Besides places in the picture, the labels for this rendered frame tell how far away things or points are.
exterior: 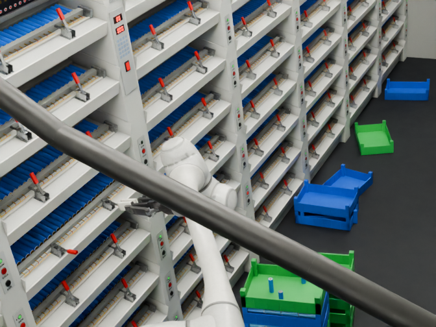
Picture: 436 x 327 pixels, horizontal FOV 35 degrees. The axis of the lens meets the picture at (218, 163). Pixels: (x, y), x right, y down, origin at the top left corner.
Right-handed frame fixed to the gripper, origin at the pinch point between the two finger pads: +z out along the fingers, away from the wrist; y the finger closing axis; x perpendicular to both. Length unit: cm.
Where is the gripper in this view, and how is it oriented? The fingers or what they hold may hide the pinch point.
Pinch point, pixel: (128, 204)
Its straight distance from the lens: 228.7
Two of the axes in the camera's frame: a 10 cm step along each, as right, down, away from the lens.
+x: -3.3, -8.7, -3.7
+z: -8.2, 0.7, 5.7
